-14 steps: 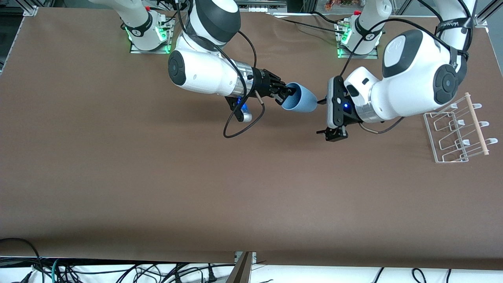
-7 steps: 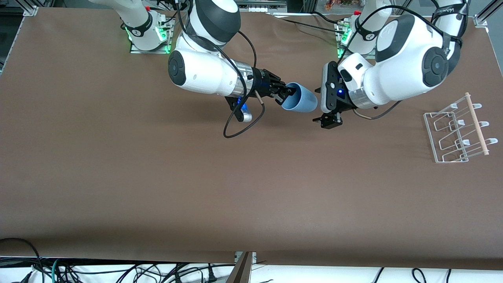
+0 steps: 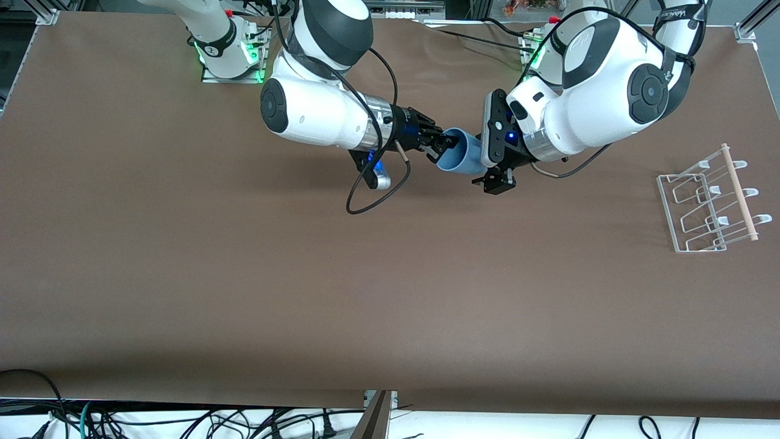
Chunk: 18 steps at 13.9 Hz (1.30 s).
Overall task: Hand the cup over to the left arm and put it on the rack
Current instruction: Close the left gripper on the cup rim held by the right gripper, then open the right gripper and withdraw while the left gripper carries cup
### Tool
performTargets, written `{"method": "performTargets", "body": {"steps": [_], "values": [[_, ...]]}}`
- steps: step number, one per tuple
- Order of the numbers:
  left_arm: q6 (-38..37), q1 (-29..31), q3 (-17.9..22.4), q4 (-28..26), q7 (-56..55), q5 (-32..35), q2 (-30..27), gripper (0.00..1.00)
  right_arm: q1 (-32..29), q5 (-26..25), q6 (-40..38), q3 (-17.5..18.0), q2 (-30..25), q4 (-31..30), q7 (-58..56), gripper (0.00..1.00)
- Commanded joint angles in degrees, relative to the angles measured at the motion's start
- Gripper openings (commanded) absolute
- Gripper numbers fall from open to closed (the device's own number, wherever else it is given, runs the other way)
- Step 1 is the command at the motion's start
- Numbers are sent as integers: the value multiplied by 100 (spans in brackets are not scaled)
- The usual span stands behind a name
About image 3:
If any blue plastic cup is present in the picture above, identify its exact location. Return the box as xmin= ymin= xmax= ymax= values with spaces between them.
xmin=435 ymin=127 xmax=486 ymax=176

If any white power strip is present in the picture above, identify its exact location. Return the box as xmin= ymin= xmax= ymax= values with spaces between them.
xmin=369 ymin=0 xmax=445 ymax=19

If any orange background clutter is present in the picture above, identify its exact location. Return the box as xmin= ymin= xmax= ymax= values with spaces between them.
xmin=503 ymin=0 xmax=552 ymax=16

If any aluminium profile beam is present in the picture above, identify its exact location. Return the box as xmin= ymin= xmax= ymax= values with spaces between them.
xmin=349 ymin=390 xmax=398 ymax=439

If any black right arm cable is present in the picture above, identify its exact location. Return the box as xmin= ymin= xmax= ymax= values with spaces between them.
xmin=345 ymin=46 xmax=411 ymax=215

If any long black table cable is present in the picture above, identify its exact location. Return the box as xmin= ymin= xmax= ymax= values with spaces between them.
xmin=434 ymin=26 xmax=522 ymax=52

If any short black table cable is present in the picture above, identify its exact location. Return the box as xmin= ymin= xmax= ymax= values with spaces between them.
xmin=483 ymin=17 xmax=532 ymax=36

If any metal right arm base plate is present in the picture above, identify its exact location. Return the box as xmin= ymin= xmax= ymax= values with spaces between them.
xmin=201 ymin=27 xmax=270 ymax=84

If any white wire cup rack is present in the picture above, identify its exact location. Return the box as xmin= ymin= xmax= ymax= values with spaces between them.
xmin=656 ymin=143 xmax=775 ymax=254

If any black looped floor cable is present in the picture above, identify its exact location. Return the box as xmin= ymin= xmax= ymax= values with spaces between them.
xmin=0 ymin=369 xmax=69 ymax=439

